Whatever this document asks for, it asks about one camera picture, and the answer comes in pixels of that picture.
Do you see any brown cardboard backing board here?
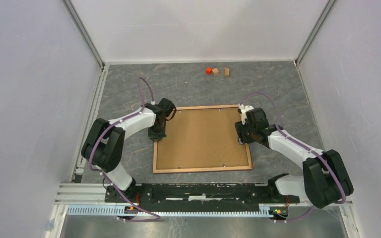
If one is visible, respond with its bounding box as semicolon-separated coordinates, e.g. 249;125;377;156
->
156;108;251;171

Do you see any wooden picture frame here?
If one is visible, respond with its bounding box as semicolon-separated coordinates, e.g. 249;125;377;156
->
152;104;254;175

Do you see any tan wooden block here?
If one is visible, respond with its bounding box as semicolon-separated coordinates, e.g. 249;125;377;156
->
224;67;230;78

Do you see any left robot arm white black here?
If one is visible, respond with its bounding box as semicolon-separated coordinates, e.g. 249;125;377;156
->
80;98;177;202

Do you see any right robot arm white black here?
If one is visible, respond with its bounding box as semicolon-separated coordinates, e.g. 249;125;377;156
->
235;104;354;208

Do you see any tan wooden cube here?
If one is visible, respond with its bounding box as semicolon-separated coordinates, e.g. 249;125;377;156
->
211;68;219;76

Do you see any red small cube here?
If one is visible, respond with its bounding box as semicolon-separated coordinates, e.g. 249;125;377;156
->
205;67;212;75

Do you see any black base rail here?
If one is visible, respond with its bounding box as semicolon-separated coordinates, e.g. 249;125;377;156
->
124;183;300;212

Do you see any white cable duct strip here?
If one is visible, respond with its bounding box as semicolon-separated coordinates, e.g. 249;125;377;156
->
66;205;273;218

